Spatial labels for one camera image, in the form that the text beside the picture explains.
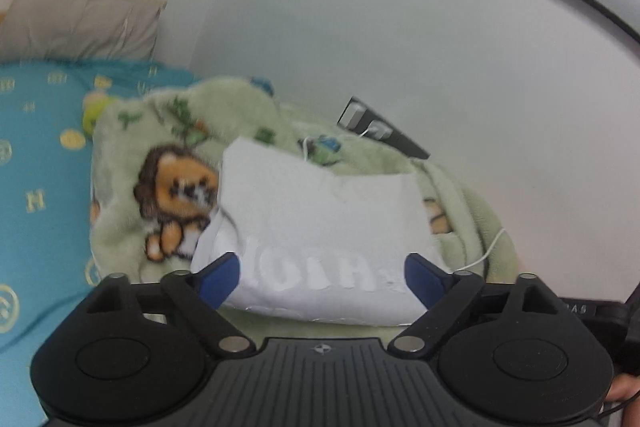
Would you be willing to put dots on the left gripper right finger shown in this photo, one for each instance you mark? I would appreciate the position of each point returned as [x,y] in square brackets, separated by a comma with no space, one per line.
[455,301]

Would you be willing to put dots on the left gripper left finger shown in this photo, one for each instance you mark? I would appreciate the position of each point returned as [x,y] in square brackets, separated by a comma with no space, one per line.
[179,314]

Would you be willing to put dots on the white shirt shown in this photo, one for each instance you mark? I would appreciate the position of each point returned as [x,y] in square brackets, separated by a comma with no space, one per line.
[314,246]

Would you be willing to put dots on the person's hand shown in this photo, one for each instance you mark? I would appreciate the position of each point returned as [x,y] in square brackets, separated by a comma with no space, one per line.
[623,388]

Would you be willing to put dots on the teal patterned bed sheet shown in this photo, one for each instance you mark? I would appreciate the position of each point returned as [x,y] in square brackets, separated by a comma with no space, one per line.
[46,265]

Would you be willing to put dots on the green fleece cartoon blanket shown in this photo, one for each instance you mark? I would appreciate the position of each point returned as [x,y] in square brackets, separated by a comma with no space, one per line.
[156,169]

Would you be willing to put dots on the black power strip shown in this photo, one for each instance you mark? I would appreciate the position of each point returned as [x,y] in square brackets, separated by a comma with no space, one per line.
[359,118]

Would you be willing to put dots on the green plush toy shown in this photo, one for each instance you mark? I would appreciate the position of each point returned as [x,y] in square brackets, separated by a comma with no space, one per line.
[93,105]

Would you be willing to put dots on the grey pillow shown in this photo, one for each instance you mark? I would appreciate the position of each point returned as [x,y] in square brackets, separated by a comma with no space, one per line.
[72,30]

